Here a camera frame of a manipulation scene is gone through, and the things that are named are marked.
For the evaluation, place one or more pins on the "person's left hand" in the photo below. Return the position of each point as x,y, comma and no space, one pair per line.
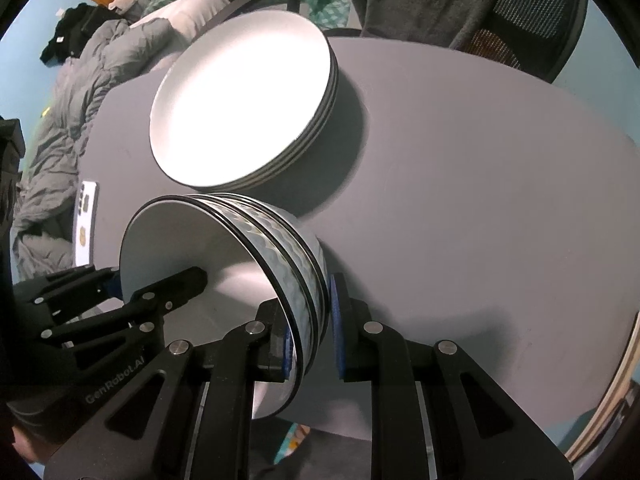
27,442

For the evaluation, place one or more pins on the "pale pillow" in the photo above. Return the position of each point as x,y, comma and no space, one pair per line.
190,10

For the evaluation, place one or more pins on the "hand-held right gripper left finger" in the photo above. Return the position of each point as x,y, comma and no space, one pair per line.
287,355

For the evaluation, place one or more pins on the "white smartphone with stickers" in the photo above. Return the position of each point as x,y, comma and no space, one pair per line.
85,220

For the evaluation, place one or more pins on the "stack of white plates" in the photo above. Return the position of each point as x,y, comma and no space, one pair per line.
311,132

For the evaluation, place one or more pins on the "grey towel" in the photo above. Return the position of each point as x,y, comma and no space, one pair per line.
415,0

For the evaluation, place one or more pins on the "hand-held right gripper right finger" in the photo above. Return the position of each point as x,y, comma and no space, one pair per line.
336,320

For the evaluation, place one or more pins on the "black mesh office chair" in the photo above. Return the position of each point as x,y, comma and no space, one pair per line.
540,20

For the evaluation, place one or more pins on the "teal patterned packet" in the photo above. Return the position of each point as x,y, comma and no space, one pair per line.
292,442

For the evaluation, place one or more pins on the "white ribbed bowl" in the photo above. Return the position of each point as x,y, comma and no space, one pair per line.
272,260
165,240
302,250

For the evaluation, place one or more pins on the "grey duvet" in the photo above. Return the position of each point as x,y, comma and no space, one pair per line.
65,125

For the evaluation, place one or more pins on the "black clothing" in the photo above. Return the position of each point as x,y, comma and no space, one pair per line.
75,30

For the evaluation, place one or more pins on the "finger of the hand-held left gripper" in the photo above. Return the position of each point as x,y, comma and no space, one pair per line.
75,287
175,287

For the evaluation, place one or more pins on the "white plate with dark rim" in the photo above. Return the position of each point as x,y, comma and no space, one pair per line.
235,100
306,150
309,141

